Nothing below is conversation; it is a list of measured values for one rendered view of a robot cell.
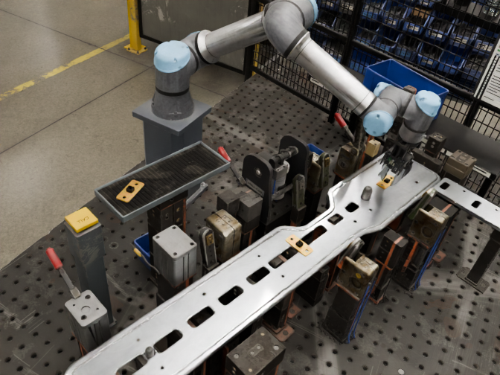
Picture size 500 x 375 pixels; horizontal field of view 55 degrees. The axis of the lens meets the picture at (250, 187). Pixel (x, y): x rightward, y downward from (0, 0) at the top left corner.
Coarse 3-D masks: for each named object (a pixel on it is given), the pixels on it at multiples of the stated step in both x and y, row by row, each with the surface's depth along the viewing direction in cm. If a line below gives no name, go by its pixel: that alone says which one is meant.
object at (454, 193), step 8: (440, 184) 171; (456, 184) 172; (440, 192) 168; (448, 192) 168; (456, 192) 169; (464, 192) 169; (472, 192) 169; (448, 200) 166; (456, 200) 165; (464, 200) 166; (472, 200) 166; (480, 200) 166; (464, 208) 163; (472, 208) 163; (480, 208) 163; (488, 208) 163; (496, 208) 164; (480, 216) 160; (488, 216) 161; (496, 216) 161; (488, 224) 159; (496, 224) 158
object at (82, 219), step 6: (84, 210) 123; (66, 216) 121; (72, 216) 121; (78, 216) 121; (84, 216) 122; (90, 216) 122; (72, 222) 119; (78, 222) 120; (84, 222) 120; (90, 222) 120; (96, 222) 121; (78, 228) 118; (84, 228) 119
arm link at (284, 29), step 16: (272, 16) 136; (288, 16) 134; (272, 32) 136; (288, 32) 133; (304, 32) 134; (288, 48) 135; (304, 48) 134; (320, 48) 136; (304, 64) 136; (320, 64) 135; (336, 64) 135; (320, 80) 137; (336, 80) 135; (352, 80) 135; (336, 96) 138; (352, 96) 135; (368, 96) 135; (368, 112) 136; (384, 112) 134; (368, 128) 136; (384, 128) 134
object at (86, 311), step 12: (72, 300) 114; (84, 300) 115; (96, 300) 115; (72, 312) 112; (84, 312) 113; (96, 312) 112; (72, 324) 117; (84, 324) 110; (96, 324) 112; (108, 324) 116; (84, 336) 112; (96, 336) 116; (108, 336) 119; (84, 348) 118
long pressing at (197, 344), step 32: (352, 192) 163; (384, 192) 165; (416, 192) 166; (320, 224) 150; (352, 224) 152; (384, 224) 153; (256, 256) 138; (320, 256) 140; (192, 288) 127; (224, 288) 128; (256, 288) 129; (288, 288) 131; (160, 320) 119; (224, 320) 121; (256, 320) 123; (96, 352) 111; (128, 352) 112; (192, 352) 114
